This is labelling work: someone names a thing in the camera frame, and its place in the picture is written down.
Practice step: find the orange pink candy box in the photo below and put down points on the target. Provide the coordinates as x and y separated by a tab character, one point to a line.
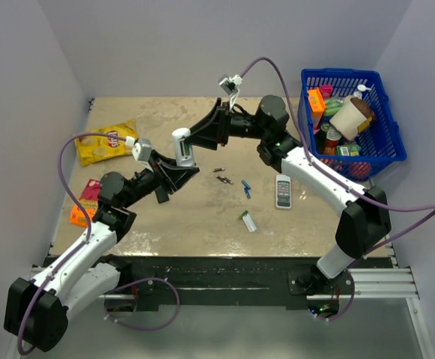
89	201

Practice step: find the green battery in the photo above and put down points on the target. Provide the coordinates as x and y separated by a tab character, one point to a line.
186	150
242	215

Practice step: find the green box in basket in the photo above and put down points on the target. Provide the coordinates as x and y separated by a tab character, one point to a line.
350	150

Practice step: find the aluminium rail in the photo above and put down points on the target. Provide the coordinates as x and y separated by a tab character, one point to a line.
375	283

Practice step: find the blue plastic basket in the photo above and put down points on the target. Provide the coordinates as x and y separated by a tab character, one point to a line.
381	143

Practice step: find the grey buttoned remote control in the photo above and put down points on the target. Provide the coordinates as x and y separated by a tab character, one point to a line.
283	193

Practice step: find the orange box in basket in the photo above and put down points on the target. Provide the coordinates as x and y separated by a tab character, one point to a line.
317	106

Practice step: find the yellow Lays chips bag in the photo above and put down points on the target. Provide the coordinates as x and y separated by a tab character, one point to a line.
92	149

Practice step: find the white pump bottle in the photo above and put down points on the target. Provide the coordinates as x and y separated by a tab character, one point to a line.
360	90

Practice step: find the red can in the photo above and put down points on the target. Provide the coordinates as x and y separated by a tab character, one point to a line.
332	140

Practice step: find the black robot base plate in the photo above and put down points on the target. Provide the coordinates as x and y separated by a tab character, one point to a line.
289	282

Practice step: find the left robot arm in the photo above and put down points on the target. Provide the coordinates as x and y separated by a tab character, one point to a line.
39	310

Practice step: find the blue battery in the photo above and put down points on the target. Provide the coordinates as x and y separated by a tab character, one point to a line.
247	193
246	185

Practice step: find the white remote control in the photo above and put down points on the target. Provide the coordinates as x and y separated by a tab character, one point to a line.
179	136

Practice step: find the white battery cover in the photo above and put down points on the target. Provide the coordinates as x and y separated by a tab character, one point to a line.
250	225

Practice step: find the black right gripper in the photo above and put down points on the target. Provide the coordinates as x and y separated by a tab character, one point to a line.
210	136

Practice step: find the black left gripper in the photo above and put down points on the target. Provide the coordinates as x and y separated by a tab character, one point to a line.
167	174

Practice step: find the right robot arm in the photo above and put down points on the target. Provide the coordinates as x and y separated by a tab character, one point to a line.
363	219

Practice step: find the black remote control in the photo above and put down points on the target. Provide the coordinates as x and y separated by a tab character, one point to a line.
161	195

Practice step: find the paper cup with brown lid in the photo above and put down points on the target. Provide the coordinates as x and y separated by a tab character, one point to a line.
354	117

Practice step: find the pink box in basket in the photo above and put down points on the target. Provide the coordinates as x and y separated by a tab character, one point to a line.
326	91

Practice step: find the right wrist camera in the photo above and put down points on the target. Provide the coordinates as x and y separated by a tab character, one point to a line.
231	85

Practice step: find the green bottle in basket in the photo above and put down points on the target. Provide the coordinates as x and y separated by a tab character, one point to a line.
332	106

